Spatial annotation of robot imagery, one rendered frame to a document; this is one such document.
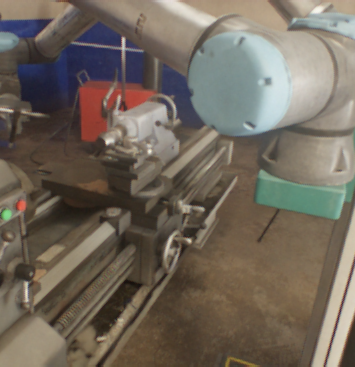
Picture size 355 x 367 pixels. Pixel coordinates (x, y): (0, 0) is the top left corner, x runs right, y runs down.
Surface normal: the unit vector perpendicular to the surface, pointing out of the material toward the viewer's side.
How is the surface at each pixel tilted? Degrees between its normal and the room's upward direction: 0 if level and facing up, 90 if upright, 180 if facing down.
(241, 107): 91
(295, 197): 90
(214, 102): 91
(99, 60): 90
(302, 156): 70
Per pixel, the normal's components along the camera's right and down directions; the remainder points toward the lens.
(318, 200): -0.33, 0.38
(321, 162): 0.04, 0.09
